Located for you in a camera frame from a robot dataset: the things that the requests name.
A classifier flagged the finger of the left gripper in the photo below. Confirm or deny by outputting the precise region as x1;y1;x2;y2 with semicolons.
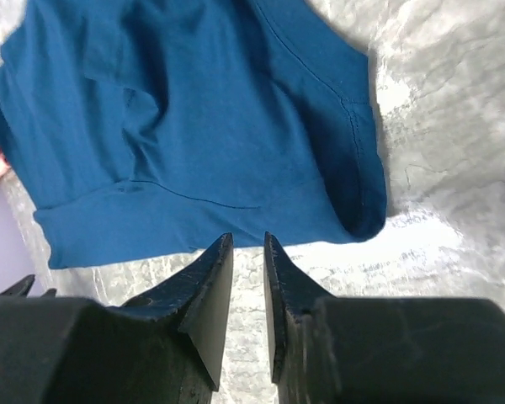
40;288;57;298
0;274;35;297

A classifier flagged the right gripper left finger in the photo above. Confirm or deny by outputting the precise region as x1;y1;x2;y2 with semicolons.
0;233;233;403

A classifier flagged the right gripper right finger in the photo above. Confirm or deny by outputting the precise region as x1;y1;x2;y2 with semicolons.
263;234;505;403

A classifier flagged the blue t-shirt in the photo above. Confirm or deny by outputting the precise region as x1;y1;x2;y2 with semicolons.
0;1;386;268

